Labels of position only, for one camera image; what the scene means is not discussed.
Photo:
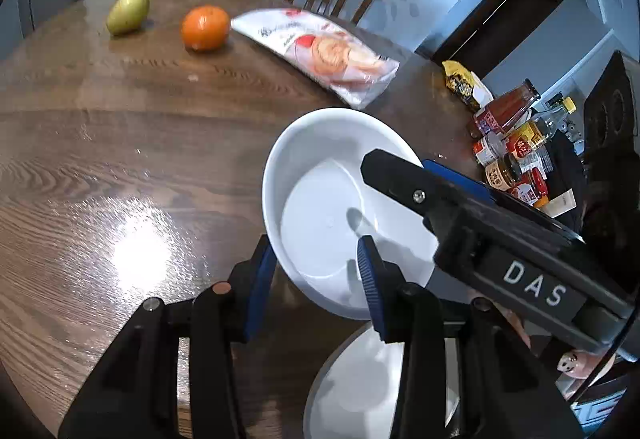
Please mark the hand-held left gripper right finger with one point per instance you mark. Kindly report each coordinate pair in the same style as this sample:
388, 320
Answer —
372, 289

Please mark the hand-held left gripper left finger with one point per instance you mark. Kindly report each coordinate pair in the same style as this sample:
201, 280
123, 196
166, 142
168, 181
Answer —
260, 289

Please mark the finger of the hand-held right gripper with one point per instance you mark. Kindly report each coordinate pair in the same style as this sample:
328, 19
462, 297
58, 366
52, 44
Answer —
450, 175
400, 179

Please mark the white round bowl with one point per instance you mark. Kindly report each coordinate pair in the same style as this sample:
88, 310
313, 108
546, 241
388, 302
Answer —
320, 199

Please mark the white plate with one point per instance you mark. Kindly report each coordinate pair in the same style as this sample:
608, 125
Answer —
360, 384

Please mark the blue patterned square plate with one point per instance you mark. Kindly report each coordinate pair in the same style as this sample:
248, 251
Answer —
600, 411

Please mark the person's right hand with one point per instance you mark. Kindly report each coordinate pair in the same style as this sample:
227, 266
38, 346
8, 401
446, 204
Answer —
570, 364

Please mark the small red label bottle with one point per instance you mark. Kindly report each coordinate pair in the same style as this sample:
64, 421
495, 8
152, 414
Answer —
490, 150

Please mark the brown sauce jar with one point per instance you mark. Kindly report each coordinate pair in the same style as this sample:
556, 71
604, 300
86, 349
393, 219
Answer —
502, 171

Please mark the red label jar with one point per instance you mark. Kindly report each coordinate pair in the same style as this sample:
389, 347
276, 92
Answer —
530, 188

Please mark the white tube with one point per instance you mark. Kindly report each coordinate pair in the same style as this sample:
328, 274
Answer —
560, 203

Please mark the red sauce bottle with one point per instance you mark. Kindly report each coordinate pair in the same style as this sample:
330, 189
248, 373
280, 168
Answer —
505, 109

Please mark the yellow-capped condiment bottle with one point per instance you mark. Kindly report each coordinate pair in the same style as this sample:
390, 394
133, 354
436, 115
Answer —
530, 134

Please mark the yellow snack packet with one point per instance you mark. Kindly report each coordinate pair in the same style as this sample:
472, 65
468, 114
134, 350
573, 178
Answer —
462, 84

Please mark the white red snack bag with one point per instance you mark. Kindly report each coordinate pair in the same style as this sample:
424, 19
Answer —
325, 54

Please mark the dark wooden door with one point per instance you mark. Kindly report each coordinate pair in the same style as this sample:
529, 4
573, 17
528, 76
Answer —
495, 19

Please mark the orange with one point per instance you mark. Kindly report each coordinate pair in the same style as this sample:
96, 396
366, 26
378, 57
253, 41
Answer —
205, 29

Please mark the green pear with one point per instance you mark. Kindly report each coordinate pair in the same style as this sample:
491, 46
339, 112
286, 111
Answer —
127, 13

